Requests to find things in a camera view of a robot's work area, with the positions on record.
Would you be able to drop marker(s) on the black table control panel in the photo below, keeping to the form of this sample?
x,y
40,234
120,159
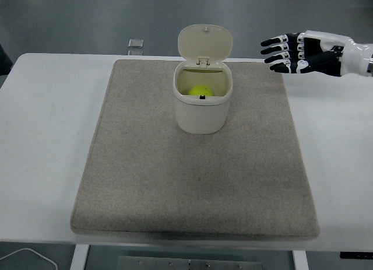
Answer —
x,y
355,255

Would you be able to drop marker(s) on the person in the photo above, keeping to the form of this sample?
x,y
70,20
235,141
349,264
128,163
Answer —
x,y
3,60

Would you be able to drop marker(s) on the white table leg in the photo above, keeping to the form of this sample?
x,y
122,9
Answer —
x,y
78,258
300,261

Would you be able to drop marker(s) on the cream bin with hinged lid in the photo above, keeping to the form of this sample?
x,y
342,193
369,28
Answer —
x,y
201,115

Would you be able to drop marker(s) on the grey metal plate with screws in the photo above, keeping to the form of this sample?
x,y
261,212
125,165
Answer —
x,y
189,263

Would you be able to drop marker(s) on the silver floor socket plate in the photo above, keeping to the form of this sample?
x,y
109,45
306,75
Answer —
x,y
135,52
136,42

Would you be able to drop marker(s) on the beige fabric mat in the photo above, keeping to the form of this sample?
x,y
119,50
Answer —
x,y
186,179

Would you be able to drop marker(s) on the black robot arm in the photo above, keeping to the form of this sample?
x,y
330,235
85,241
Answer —
x,y
371,66

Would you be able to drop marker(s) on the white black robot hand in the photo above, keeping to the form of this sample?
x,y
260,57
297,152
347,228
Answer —
x,y
326,55

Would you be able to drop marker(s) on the yellow tennis ball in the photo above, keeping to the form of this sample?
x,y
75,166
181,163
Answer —
x,y
201,91

